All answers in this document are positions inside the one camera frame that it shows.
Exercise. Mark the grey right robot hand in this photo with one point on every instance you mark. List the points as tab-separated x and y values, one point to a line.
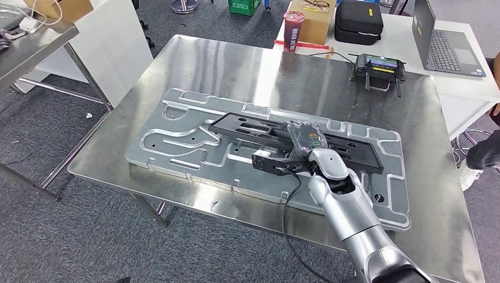
306	138

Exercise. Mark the black plastic plate bracket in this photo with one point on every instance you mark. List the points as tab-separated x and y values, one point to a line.
351	150

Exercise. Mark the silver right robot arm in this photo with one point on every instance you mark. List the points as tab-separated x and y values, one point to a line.
351	218

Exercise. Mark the stainless steel workbench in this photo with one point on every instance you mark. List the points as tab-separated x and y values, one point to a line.
312	82

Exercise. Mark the red flat strip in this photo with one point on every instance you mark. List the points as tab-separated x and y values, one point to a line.
308	45

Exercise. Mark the black handheld device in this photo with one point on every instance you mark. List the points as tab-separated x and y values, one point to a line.
381	70

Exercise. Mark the cardboard box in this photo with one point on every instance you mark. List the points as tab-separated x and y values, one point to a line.
70	8
312	25

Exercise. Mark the stamped grey metal panel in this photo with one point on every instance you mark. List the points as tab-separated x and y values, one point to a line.
187	156

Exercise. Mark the black bag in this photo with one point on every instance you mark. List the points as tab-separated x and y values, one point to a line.
357	21

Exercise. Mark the black eyeglasses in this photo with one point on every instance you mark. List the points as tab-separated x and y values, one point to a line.
316	4

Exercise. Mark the green box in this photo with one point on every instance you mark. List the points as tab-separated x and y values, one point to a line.
244	7

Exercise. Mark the chrome stool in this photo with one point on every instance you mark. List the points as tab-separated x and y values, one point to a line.
465	140

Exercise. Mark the grey laptop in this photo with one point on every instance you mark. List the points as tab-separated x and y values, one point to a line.
445	50

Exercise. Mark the person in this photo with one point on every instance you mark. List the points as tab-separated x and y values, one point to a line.
486	152

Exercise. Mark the chrome stanchion base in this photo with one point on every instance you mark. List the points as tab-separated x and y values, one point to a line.
184	6

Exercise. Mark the black office chair base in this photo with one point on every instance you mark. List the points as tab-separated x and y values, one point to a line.
146	35

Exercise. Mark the white cabinet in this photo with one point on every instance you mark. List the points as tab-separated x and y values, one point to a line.
113	50

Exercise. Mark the white paper scrap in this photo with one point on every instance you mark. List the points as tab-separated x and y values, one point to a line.
89	115

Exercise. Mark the stainless steel table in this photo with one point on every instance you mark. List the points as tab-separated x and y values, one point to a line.
31	50

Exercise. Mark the black camera bracket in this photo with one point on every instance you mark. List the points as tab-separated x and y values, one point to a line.
273	164

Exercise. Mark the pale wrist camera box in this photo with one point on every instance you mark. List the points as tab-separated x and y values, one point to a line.
262	153

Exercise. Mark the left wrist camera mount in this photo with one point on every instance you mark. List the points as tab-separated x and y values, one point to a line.
124	280

